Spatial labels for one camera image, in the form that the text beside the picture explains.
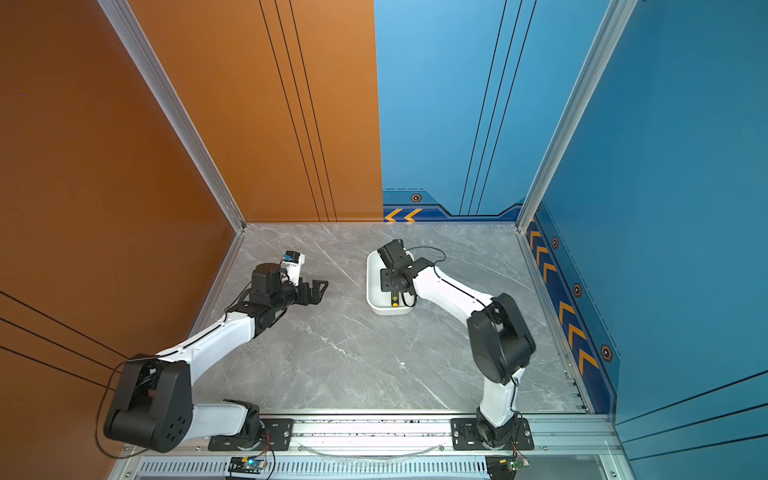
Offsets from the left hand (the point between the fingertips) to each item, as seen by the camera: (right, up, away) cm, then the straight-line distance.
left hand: (315, 278), depth 89 cm
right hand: (+23, -1, +4) cm, 23 cm away
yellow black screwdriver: (+24, -7, +7) cm, 26 cm away
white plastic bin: (+19, -8, +7) cm, 22 cm away
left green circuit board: (-12, -43, -18) cm, 48 cm away
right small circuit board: (+50, -43, -19) cm, 68 cm away
